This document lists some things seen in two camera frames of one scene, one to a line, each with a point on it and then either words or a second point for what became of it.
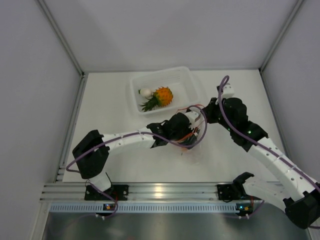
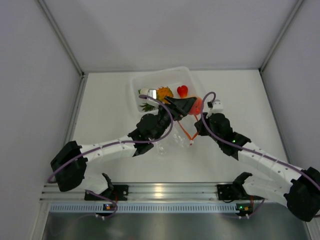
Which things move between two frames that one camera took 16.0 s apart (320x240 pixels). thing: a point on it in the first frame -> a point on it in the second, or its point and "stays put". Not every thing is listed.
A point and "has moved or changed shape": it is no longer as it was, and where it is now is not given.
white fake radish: [146, 92] stays put
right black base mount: [227, 192] stays put
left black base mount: [119, 192] stays put
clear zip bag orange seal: [195, 155] has moved or changed shape
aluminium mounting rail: [142, 192] stays put
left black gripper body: [187, 130] -> [164, 116]
